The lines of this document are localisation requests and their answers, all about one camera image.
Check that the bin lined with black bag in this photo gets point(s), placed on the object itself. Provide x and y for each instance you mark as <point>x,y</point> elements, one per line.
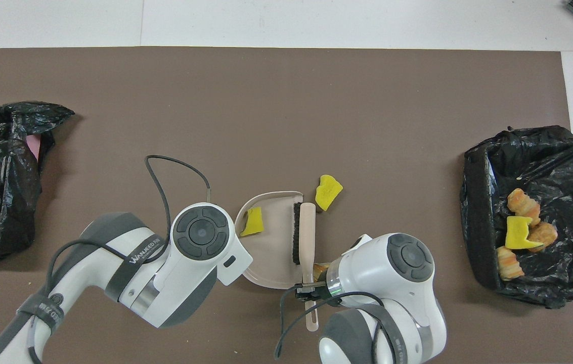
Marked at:
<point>569,177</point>

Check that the brown table mat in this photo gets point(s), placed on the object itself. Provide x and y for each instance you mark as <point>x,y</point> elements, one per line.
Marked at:
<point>266,91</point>

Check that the beige plastic dustpan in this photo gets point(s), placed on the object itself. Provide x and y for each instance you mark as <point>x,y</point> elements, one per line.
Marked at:
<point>276,237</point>

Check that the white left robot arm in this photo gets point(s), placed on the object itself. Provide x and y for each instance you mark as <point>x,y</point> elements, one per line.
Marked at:
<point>190,283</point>

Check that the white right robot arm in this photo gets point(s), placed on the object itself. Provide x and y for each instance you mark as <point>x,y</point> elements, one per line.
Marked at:
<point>392,303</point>

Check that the pale ridged bread toy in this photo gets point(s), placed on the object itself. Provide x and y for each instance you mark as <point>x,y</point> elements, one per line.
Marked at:
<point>509,265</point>

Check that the beige brush with black bristles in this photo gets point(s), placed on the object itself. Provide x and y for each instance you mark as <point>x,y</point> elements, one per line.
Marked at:
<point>308,227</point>

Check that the brown oval bread toy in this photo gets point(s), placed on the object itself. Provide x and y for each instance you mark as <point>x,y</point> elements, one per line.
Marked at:
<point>545,233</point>

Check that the pink bin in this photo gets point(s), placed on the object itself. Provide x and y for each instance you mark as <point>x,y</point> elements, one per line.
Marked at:
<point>35,147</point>

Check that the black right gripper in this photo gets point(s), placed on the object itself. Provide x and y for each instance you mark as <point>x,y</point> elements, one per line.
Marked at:
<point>322,292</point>

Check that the yellow sponge piece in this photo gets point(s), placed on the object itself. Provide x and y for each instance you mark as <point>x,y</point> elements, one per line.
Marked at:
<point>253,223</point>
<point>518,233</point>
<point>327,192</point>

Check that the orange striped croissant toy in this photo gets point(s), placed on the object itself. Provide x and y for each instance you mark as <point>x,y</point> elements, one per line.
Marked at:
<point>321,270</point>
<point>521,202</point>

